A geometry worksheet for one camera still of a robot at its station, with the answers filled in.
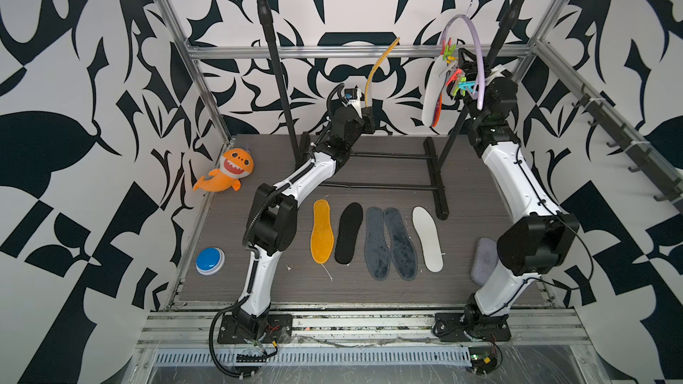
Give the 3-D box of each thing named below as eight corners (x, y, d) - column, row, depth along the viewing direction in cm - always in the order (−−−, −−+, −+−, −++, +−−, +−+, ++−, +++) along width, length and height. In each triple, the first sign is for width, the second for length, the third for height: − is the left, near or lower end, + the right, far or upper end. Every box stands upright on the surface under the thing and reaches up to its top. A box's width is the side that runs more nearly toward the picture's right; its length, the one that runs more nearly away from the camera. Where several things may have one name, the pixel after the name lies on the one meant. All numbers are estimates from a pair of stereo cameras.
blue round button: (193, 275, 85) (190, 273, 83) (202, 249, 90) (199, 246, 89) (221, 275, 85) (219, 273, 83) (228, 249, 90) (226, 246, 89)
